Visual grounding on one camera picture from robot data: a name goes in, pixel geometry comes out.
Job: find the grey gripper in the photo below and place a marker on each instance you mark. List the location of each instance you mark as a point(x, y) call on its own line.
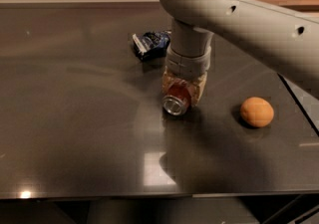
point(185, 65)

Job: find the red coke can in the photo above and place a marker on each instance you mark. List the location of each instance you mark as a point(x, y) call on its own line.
point(176, 100)

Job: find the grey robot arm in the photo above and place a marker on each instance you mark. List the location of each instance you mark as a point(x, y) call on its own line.
point(284, 40)

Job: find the blue chip bag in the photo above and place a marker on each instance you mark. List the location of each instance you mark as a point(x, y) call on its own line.
point(150, 45)

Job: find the orange fruit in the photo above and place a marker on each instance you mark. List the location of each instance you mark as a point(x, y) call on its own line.
point(257, 112)

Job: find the grey side table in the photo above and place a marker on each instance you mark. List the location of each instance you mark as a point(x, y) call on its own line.
point(308, 104)

